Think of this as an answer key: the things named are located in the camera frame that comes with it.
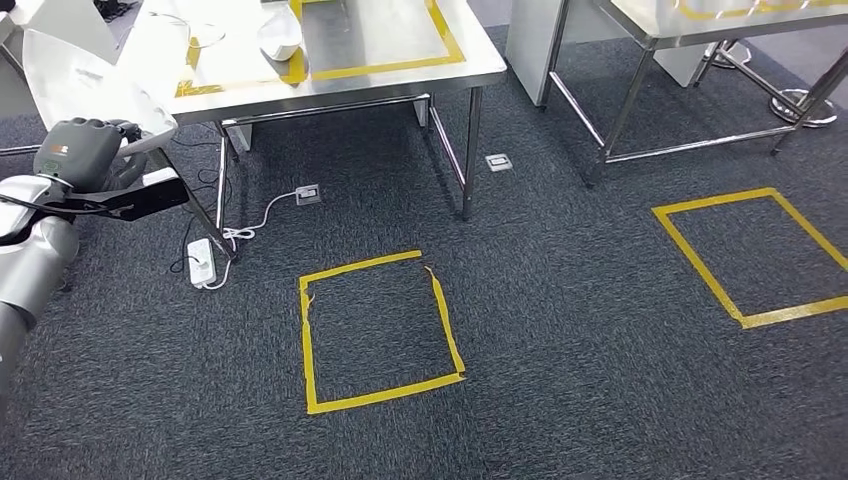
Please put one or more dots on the steel frame table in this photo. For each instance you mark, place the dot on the steel frame table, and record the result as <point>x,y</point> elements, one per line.
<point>729,25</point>

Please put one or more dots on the small white plastic part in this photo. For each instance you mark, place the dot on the small white plastic part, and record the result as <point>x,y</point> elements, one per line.
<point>279,40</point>

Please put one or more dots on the white plastic shell part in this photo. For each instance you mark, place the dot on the white plastic shell part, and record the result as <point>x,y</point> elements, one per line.
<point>86,86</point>

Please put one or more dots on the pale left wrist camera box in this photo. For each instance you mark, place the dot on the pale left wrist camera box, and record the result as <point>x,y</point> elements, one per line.
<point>161,176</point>

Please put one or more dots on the grey floor socket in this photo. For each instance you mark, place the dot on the grey floor socket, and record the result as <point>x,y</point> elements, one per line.
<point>499,163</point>
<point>309,195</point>

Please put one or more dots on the steel workbench table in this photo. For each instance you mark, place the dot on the steel workbench table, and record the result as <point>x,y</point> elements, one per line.
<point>225,63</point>

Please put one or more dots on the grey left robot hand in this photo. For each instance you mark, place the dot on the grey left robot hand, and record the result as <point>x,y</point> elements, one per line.
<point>76,156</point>

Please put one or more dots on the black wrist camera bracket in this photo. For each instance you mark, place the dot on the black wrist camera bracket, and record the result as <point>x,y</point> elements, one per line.
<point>146,199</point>

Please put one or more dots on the white power strip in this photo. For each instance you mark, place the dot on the white power strip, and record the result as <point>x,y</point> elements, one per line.
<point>202,262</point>

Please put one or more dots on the yellow floor tape square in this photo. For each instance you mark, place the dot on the yellow floor tape square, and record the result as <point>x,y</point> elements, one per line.
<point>308,331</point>

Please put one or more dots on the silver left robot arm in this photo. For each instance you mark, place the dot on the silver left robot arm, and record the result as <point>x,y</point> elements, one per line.
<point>33,265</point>

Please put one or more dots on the chrome stanchion base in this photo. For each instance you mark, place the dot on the chrome stanchion base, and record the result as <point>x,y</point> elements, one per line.
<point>821,112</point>

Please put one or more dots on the white cabinet panel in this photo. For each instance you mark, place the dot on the white cabinet panel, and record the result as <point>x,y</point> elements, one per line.
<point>530,46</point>

